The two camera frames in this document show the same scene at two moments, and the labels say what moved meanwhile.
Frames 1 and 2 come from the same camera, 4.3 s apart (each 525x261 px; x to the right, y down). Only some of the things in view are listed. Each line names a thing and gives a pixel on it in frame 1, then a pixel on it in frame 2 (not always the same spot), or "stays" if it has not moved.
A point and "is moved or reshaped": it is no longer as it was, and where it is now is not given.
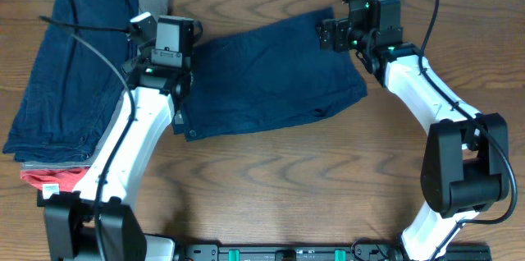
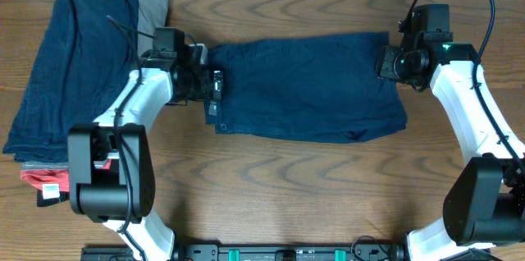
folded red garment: x=52 y=180 stays
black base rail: x=327 y=252 stays
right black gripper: x=340 y=27 -> x=384 y=66
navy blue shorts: x=274 y=73 is moved or reshaped
